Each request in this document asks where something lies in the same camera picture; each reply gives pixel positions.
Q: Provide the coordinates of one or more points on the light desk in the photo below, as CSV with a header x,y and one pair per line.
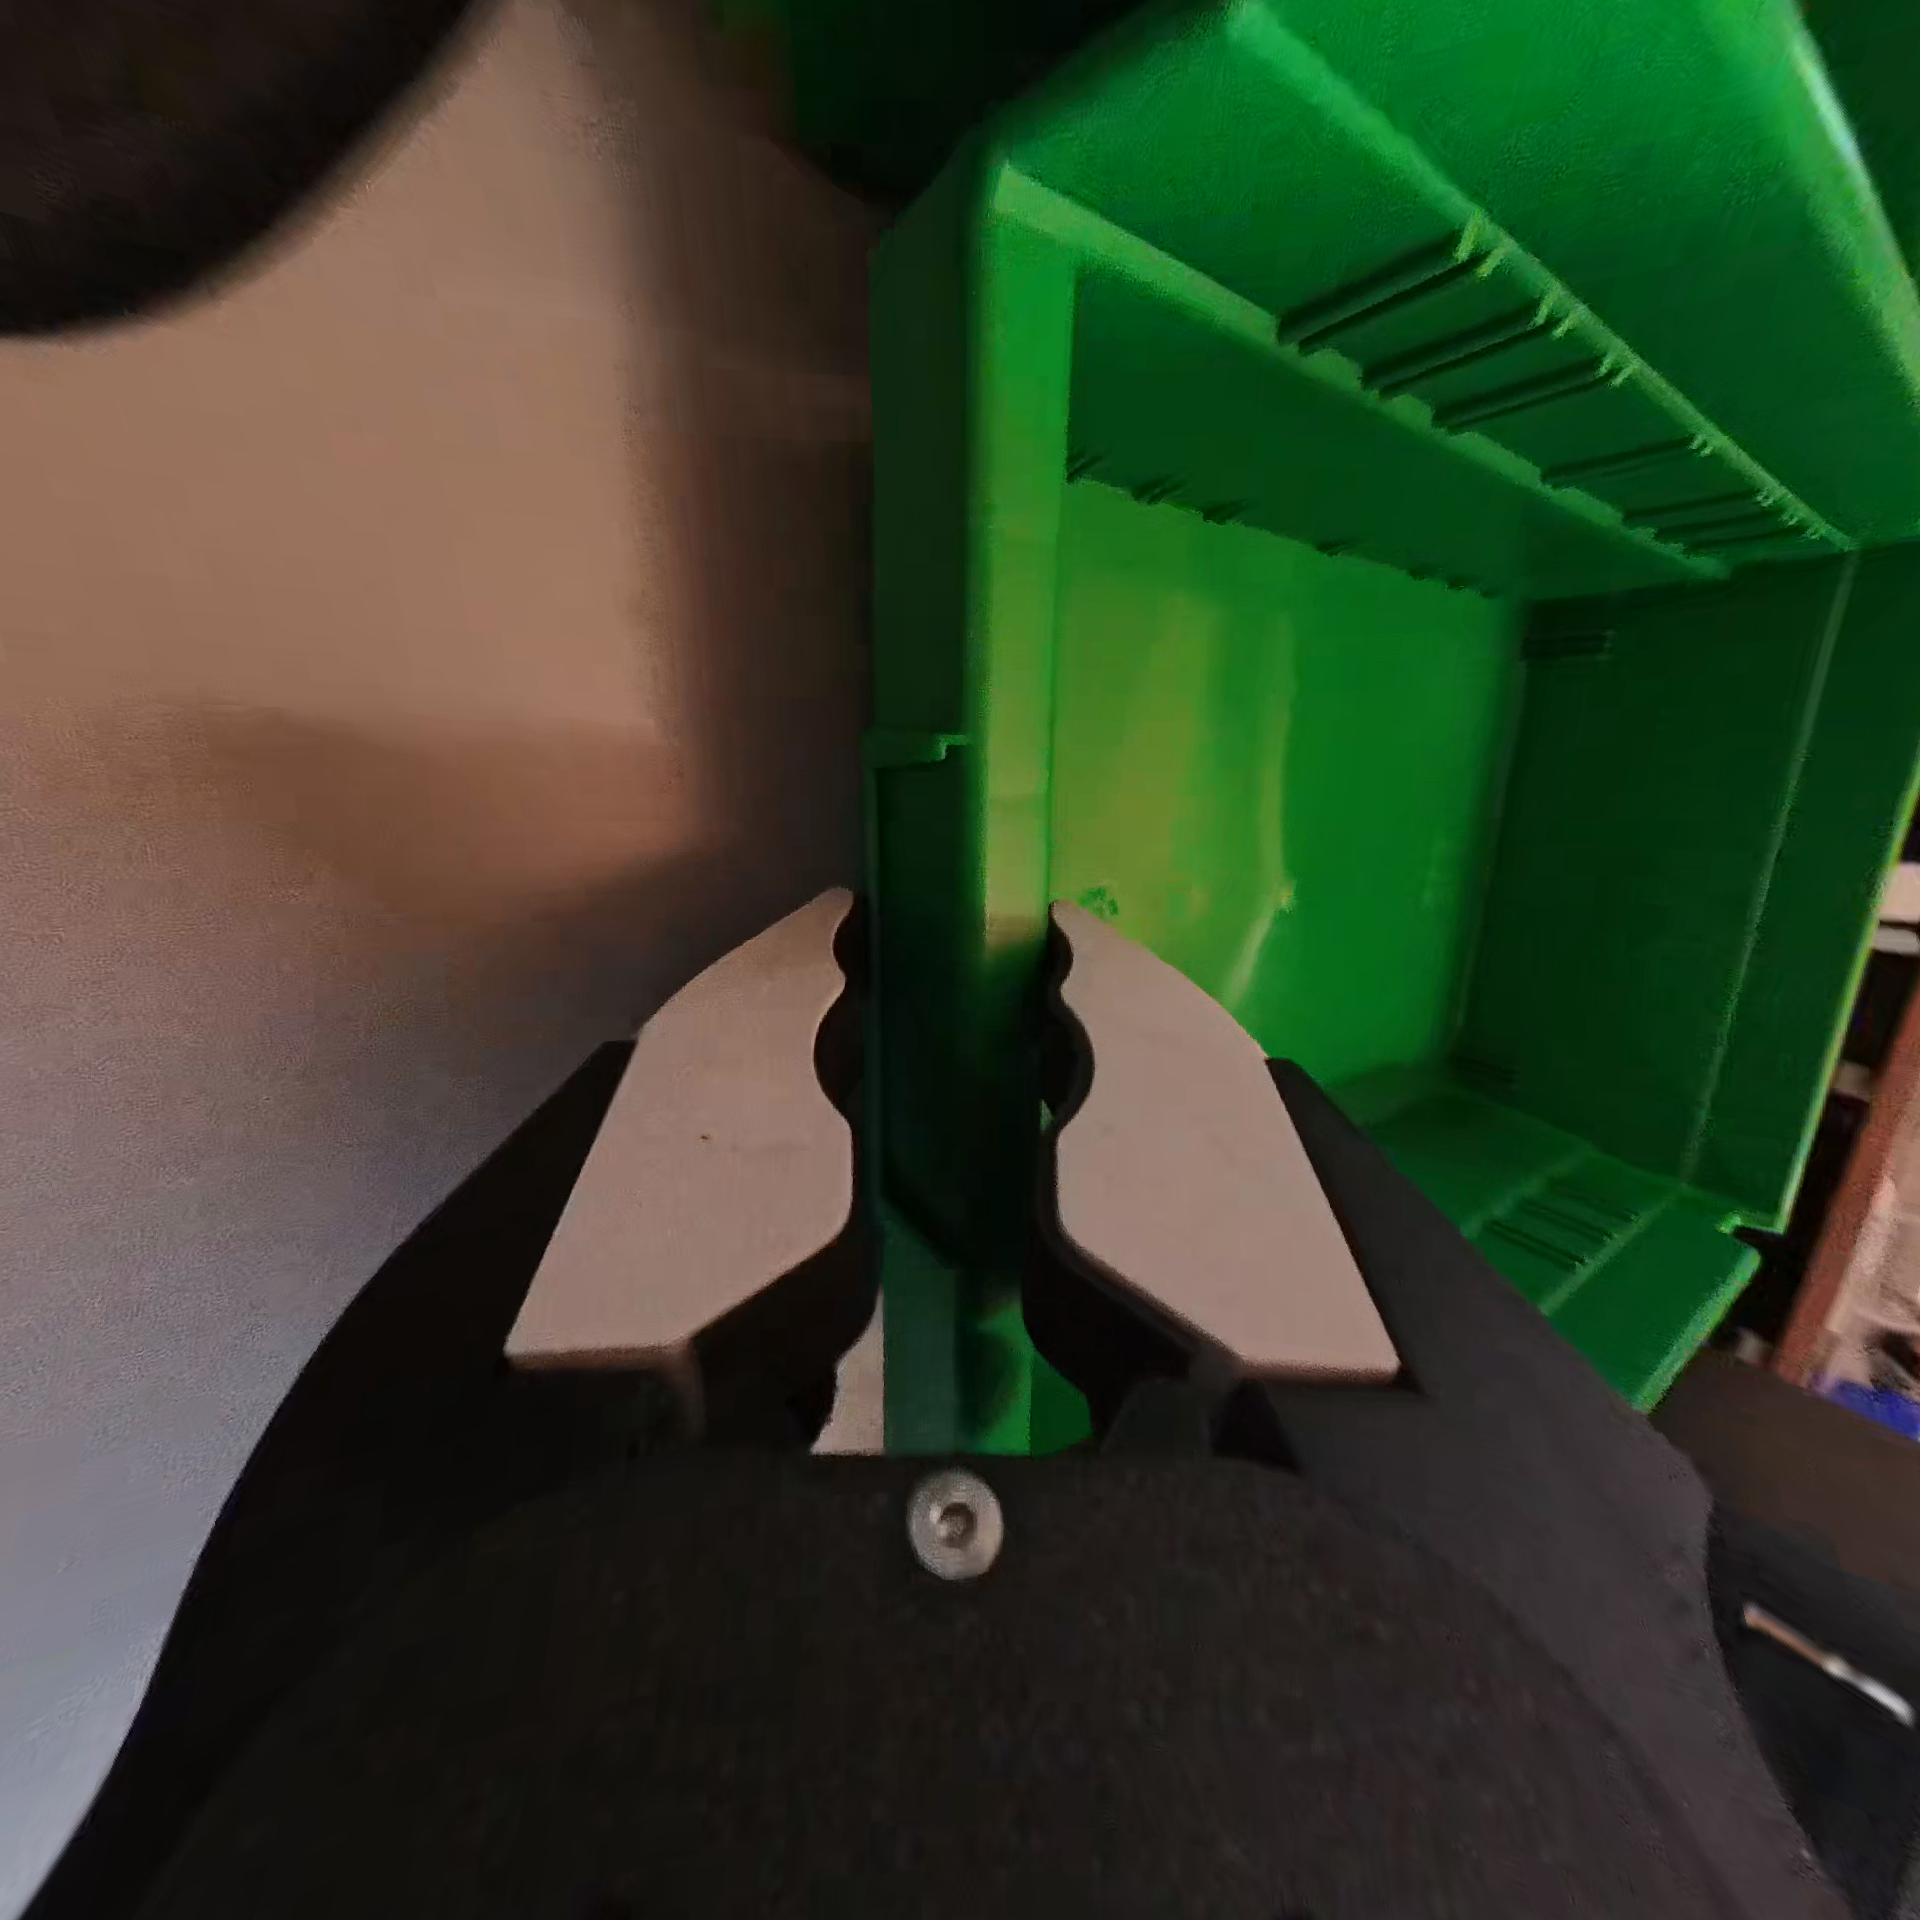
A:
x,y
375,601

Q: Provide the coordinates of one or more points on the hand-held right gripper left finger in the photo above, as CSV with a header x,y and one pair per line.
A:
x,y
706,1185

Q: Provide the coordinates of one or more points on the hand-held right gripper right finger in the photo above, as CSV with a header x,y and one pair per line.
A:
x,y
1199,1199

